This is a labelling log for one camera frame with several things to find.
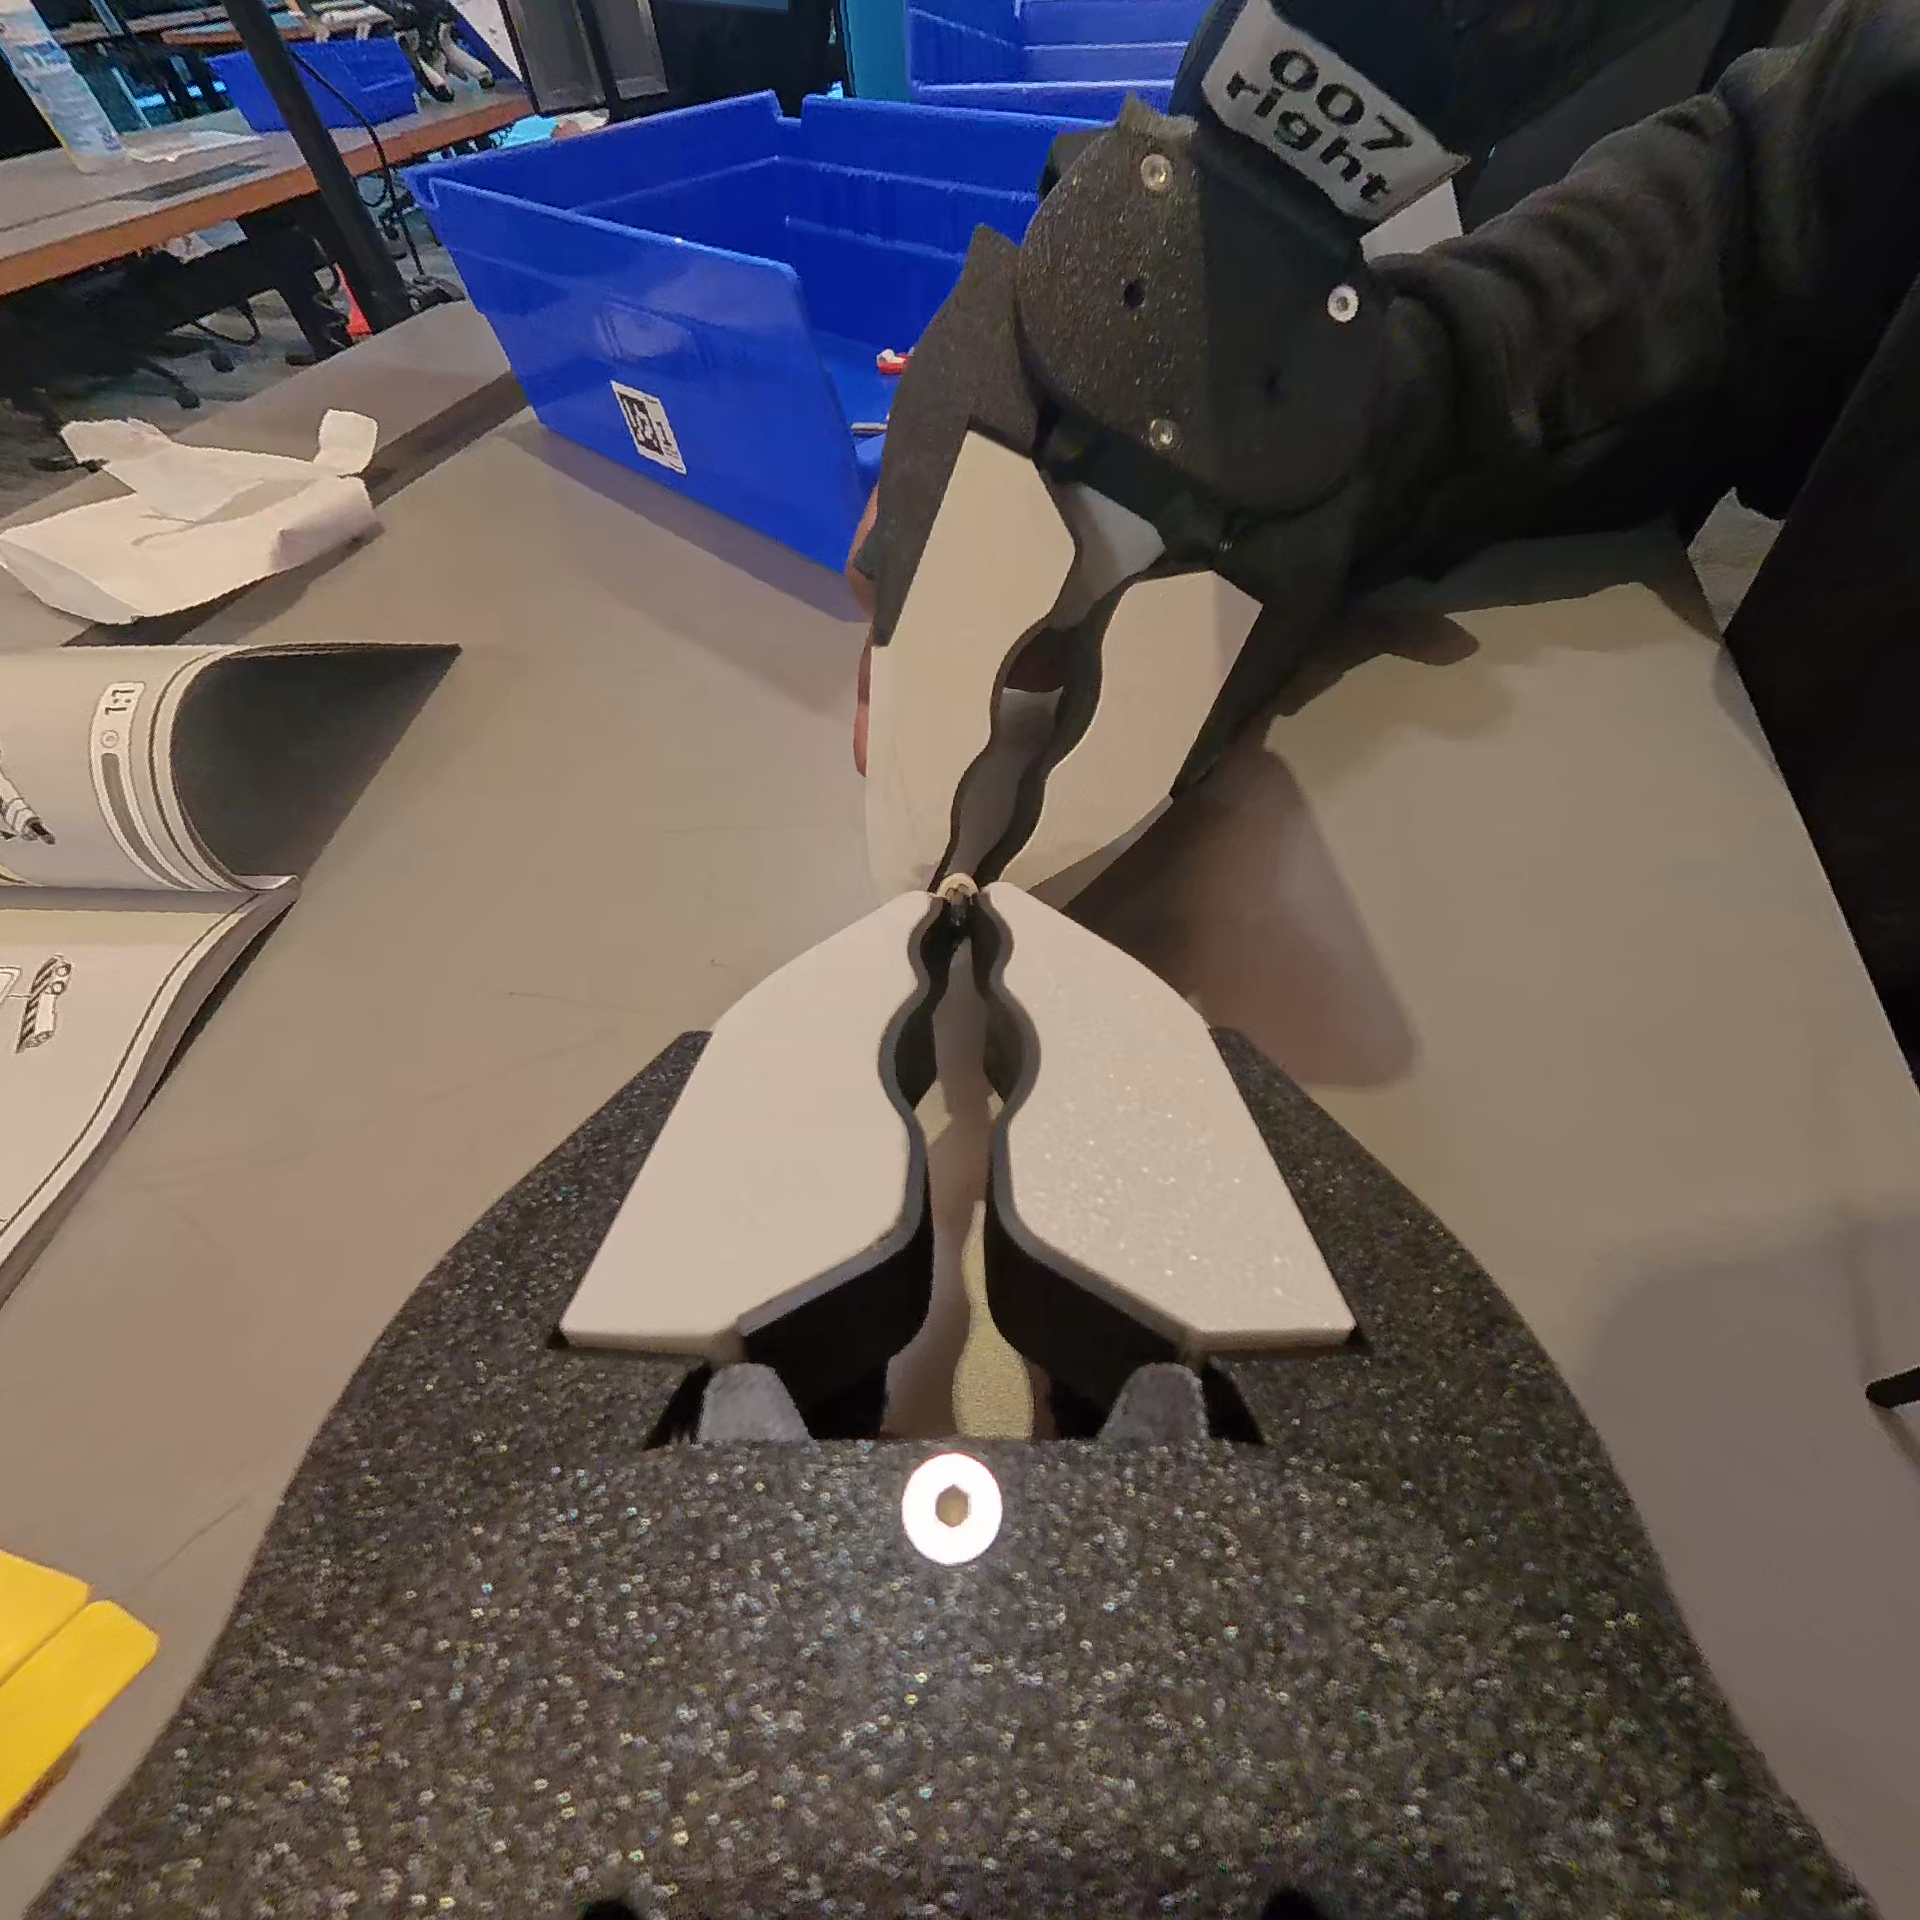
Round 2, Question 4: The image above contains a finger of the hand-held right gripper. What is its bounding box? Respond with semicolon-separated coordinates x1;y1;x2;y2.
864;425;1086;906
982;497;1264;913

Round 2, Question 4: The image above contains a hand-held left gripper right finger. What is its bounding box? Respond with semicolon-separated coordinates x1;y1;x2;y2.
979;883;1360;1430

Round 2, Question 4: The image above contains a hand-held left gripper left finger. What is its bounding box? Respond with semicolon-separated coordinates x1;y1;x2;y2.
557;888;965;1430

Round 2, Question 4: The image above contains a person's right forearm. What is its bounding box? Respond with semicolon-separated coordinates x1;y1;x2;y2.
1352;0;1920;601

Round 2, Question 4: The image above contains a person's right hand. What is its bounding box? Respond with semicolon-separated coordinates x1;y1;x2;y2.
844;497;885;781

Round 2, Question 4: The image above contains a stack of blue bins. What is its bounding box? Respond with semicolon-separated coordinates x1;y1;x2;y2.
901;0;1221;125

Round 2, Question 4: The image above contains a large blue plastic bin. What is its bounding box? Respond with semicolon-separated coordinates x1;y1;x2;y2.
403;90;1086;577

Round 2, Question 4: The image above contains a person's dark clothing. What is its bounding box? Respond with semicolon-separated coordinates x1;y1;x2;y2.
1721;292;1920;1058

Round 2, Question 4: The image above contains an open instruction booklet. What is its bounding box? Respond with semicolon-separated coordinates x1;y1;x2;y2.
0;643;464;1298

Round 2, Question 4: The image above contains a crumpled white paper bag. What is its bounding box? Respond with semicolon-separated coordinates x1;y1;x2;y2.
0;408;387;627

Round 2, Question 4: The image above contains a black metal pole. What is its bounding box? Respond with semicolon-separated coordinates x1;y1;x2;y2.
224;0;416;336

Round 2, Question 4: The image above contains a small blue plastic bin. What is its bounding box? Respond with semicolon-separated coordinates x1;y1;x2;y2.
209;37;426;137

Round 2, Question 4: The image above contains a yellow plastic piece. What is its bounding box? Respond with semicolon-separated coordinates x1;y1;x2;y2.
0;1549;160;1808

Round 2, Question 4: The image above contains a wooden table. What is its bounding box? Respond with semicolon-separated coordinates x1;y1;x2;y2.
0;88;538;301

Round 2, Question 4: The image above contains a clear plastic bottle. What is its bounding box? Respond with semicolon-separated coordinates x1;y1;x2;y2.
0;0;131;177

